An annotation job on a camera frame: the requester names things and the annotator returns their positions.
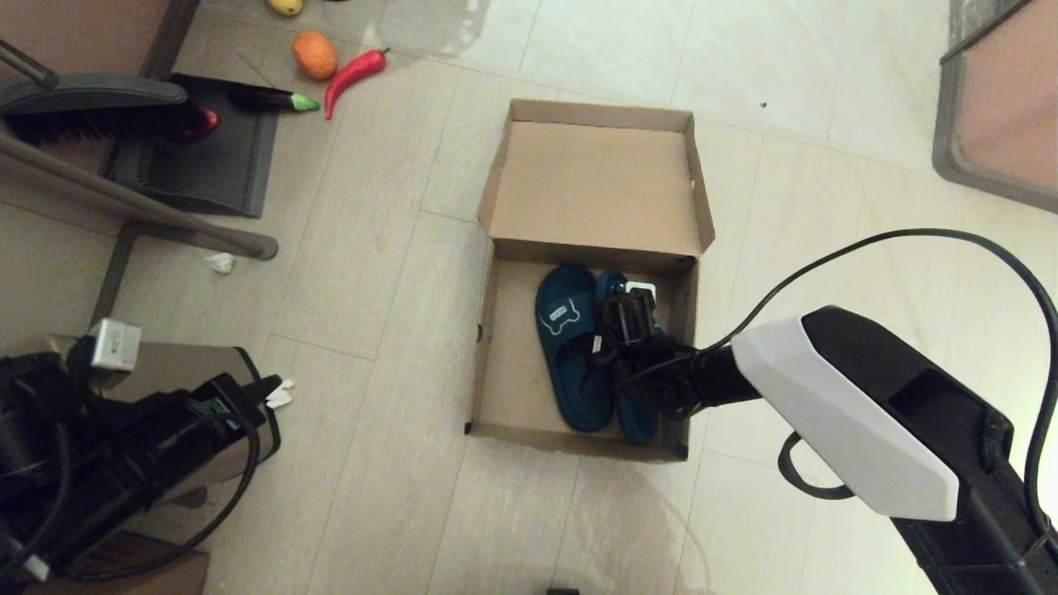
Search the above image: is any red toy chili pepper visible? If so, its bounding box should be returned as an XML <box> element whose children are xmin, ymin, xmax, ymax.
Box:
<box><xmin>324</xmin><ymin>48</ymin><xmax>390</xmax><ymax>121</ymax></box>

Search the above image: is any brown plastic trash bin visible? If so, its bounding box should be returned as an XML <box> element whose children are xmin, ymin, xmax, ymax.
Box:
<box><xmin>50</xmin><ymin>335</ymin><xmax>282</xmax><ymax>505</ymax></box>

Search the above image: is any brown cardboard carton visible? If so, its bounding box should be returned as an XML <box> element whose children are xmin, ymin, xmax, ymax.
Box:
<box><xmin>25</xmin><ymin>533</ymin><xmax>207</xmax><ymax>595</ymax></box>

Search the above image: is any grey-brown metal furniture frame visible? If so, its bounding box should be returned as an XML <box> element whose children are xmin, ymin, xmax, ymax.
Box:
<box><xmin>0</xmin><ymin>131</ymin><xmax>279</xmax><ymax>331</ymax></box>

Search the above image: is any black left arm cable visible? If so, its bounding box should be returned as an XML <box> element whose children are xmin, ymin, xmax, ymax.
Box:
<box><xmin>62</xmin><ymin>409</ymin><xmax>264</xmax><ymax>579</ymax></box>

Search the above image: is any brown board with grey frame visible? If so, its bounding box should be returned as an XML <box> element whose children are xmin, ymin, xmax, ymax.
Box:
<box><xmin>932</xmin><ymin>0</ymin><xmax>1058</xmax><ymax>214</ymax></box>

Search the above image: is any dark grey dustpan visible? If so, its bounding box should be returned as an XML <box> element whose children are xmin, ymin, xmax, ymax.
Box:
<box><xmin>103</xmin><ymin>74</ymin><xmax>280</xmax><ymax>219</ymax></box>

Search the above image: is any orange toy fruit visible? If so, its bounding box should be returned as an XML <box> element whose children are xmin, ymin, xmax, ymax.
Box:
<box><xmin>293</xmin><ymin>31</ymin><xmax>339</xmax><ymax>81</ymax></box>

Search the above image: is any dark blue rubber slipper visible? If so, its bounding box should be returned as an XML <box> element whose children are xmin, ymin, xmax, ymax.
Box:
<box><xmin>535</xmin><ymin>264</ymin><xmax>614</xmax><ymax>432</ymax></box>
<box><xmin>597</xmin><ymin>269</ymin><xmax>662</xmax><ymax>447</ymax></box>

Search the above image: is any brown wooden furniture panel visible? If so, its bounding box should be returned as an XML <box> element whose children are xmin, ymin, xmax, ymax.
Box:
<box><xmin>0</xmin><ymin>0</ymin><xmax>202</xmax><ymax>79</ymax></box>

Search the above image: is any black braided cable loop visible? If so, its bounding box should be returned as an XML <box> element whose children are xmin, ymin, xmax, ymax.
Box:
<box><xmin>777</xmin><ymin>431</ymin><xmax>856</xmax><ymax>501</ymax></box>

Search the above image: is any purple toy eggplant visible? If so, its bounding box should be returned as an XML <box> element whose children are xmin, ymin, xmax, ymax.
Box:
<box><xmin>227</xmin><ymin>84</ymin><xmax>322</xmax><ymax>113</ymax></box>

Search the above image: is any brown cardboard shoe box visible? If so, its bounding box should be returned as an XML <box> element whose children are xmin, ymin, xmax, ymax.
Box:
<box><xmin>465</xmin><ymin>99</ymin><xmax>716</xmax><ymax>462</ymax></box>

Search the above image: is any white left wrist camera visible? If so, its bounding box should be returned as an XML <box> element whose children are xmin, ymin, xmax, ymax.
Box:
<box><xmin>89</xmin><ymin>318</ymin><xmax>141</xmax><ymax>370</ymax></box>

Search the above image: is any grey broom with black bristles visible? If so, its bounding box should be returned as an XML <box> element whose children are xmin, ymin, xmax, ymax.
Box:
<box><xmin>0</xmin><ymin>37</ymin><xmax>203</xmax><ymax>148</ymax></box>

